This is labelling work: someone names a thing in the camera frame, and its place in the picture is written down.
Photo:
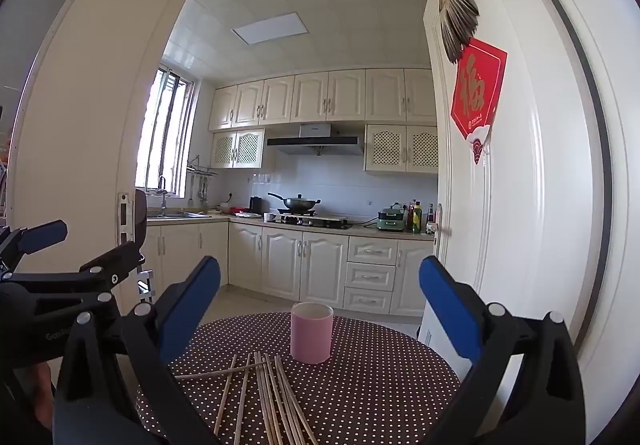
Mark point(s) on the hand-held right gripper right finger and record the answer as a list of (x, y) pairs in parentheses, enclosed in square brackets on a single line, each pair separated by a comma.
[(445, 310)]

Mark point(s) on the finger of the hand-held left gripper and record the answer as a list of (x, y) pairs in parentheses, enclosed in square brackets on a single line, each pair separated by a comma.
[(117, 260), (45, 232)]

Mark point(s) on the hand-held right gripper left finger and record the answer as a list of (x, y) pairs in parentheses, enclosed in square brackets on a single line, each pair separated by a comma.
[(190, 305)]

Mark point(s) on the pink cup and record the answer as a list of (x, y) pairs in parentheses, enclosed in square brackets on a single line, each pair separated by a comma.
[(311, 335)]

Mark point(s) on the bunch of wooden chopsticks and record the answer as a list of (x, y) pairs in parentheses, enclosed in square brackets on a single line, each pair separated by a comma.
[(278, 417)]

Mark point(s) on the person's left hand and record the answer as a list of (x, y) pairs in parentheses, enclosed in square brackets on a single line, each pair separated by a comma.
[(44, 390)]

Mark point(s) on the metal door strike plate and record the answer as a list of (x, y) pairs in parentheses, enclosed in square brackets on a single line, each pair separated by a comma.
[(123, 220)]

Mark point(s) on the black appliance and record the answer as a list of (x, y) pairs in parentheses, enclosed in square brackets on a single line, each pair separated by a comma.
[(141, 220)]

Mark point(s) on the sink faucet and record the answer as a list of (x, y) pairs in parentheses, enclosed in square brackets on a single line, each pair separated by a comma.
[(163, 195)]

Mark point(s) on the yellow green bottle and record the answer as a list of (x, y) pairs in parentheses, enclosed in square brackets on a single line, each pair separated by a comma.
[(416, 220)]

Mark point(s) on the lower cream kitchen cabinets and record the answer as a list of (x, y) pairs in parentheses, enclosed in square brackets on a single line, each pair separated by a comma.
[(280, 260)]

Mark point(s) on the green kitchen appliance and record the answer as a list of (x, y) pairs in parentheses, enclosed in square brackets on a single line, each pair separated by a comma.
[(391, 220)]

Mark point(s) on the black kettle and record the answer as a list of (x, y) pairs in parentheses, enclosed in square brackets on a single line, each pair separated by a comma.
[(256, 205)]

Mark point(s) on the brown polka dot tablecloth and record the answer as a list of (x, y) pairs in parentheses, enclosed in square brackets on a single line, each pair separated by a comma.
[(360, 400)]

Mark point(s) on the window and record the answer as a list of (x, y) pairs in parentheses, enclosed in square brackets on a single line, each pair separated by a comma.
[(162, 135)]

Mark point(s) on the white door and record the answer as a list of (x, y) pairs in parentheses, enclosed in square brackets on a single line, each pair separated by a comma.
[(525, 185)]

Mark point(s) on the wok with lid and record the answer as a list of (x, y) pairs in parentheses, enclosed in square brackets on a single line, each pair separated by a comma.
[(300, 202)]

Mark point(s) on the gas stove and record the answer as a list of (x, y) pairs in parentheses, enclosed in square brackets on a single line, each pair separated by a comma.
[(315, 221)]

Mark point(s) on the small lattice door cabinet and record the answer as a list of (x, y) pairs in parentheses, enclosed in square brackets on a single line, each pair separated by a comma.
[(237, 148)]

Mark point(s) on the wide lattice door cabinet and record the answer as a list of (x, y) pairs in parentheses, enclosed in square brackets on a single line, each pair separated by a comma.
[(400, 148)]

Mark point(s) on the range hood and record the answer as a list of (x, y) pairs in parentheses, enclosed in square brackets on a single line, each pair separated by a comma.
[(315, 141)]

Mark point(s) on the red paper door decoration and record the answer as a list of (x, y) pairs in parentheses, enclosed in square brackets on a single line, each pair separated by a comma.
[(477, 85)]

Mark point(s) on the row of upper cream cabinets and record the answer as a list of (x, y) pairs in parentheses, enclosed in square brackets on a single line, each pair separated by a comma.
[(325, 97)]

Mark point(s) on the ceiling light panel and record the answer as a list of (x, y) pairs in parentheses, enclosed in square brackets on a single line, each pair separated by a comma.
[(270, 28)]

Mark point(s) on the woven fan decoration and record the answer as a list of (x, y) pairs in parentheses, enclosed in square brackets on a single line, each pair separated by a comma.
[(457, 20)]

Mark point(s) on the wall utensil rack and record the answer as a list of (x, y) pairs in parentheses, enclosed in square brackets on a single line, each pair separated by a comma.
[(200, 172)]

